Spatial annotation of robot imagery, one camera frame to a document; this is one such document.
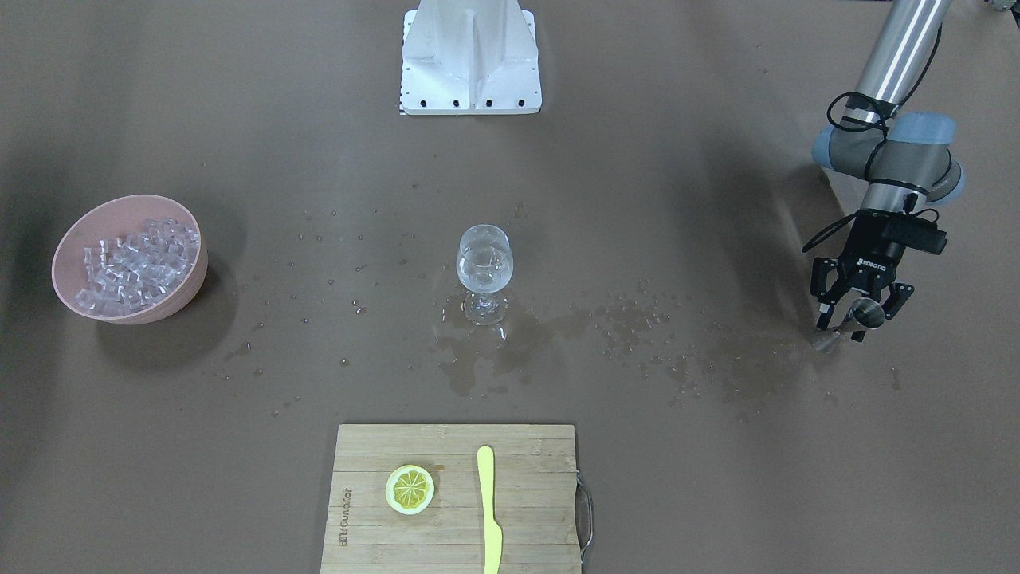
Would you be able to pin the pink bowl of ice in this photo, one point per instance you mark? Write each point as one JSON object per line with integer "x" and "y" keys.
{"x": 133, "y": 260}

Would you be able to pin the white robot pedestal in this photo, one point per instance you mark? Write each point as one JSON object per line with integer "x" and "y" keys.
{"x": 469, "y": 57}

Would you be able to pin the steel cocktail jigger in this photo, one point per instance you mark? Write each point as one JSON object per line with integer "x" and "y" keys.
{"x": 864, "y": 315}

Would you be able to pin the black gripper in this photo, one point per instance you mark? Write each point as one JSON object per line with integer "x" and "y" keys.
{"x": 869, "y": 249}

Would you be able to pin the bamboo cutting board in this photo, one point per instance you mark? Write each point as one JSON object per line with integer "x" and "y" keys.
{"x": 535, "y": 500}

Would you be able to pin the clear wine glass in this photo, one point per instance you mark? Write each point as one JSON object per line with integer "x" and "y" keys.
{"x": 484, "y": 266}

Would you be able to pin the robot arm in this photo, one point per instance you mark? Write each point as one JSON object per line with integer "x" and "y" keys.
{"x": 905, "y": 160}

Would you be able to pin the yellow plastic knife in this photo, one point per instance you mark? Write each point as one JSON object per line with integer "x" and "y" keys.
{"x": 493, "y": 533}

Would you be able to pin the yellow lemon half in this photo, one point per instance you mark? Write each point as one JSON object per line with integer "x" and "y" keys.
{"x": 409, "y": 489}

